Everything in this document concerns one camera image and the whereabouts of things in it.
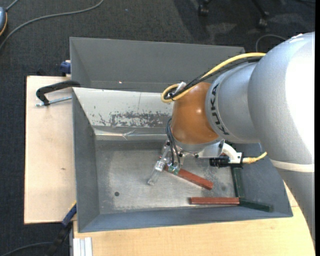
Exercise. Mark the grey metal bin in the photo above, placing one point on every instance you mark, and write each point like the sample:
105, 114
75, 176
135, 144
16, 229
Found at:
135, 175

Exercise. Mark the red-brown flat block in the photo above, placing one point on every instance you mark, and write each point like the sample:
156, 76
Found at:
195, 179
215, 201

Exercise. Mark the black cylinder on white bracket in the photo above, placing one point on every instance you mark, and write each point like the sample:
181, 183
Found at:
220, 161

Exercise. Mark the pale flat board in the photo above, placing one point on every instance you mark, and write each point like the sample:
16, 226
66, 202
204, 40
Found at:
50, 155

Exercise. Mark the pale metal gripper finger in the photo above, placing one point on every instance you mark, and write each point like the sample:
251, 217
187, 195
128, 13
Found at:
157, 172

